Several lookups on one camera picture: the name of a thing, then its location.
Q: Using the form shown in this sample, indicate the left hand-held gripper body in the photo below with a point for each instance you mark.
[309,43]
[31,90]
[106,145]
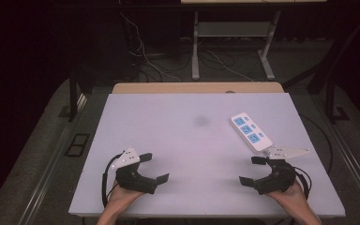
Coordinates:
[134,179]

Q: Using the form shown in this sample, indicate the person's left hand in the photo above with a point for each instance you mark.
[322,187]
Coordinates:
[122,196]

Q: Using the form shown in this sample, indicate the black stand leg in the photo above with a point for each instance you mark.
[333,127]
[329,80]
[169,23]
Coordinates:
[72,100]
[330,100]

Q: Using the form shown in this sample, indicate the white power strip blue sockets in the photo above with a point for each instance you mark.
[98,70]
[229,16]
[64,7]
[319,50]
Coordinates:
[250,132]

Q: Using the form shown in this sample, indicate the black rectangular floor frame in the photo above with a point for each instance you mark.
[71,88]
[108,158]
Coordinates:
[77,145]

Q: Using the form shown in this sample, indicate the aluminium floor rail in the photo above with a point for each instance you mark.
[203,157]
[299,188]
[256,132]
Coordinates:
[48,175]
[353,162]

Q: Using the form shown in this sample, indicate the grey metal desk frame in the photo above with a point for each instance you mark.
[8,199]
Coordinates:
[231,28]

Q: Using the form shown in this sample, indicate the white table mat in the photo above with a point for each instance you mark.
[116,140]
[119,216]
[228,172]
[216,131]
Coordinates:
[181,150]

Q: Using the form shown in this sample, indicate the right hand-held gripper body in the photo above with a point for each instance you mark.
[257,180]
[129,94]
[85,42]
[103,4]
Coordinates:
[278,179]

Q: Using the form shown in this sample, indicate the person's right hand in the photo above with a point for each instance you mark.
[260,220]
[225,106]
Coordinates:
[289,198]

